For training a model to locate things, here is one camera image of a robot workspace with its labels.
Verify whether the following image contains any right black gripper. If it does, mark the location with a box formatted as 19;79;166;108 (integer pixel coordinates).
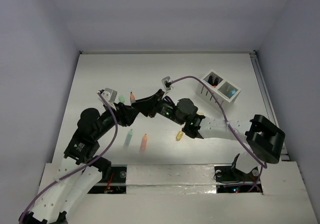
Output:
131;89;185;125

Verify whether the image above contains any orange clear marker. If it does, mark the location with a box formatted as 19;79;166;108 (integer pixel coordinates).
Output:
129;92;136;104

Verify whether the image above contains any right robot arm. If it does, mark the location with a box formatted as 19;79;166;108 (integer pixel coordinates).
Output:
130;90;285;180

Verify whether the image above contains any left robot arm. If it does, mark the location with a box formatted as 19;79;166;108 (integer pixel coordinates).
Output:
19;103;138;223

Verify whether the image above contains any green marker cap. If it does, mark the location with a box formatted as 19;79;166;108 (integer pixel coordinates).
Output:
118;95;126;103

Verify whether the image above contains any green pastel marker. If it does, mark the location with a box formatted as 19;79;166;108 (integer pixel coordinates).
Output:
123;129;133;149

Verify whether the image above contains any orange pastel marker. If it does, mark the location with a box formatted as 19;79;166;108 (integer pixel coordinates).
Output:
139;134;148;154

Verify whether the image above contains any yellow marker cap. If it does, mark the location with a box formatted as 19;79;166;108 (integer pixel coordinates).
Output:
176;131;184;141

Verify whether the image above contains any white two-slot pen holder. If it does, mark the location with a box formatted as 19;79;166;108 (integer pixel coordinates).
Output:
195;70;241;111

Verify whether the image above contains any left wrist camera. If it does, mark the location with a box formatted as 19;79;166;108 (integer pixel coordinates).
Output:
98;88;118;103

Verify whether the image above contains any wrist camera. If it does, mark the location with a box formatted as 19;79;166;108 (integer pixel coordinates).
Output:
98;88;118;103
161;76;172;91

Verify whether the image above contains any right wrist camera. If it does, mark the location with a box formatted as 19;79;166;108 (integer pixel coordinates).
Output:
161;76;172;91

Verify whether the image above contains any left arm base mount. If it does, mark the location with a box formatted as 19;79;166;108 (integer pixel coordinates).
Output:
88;166;127;194

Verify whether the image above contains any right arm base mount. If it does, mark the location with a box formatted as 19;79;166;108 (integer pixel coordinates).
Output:
213;154;263;193

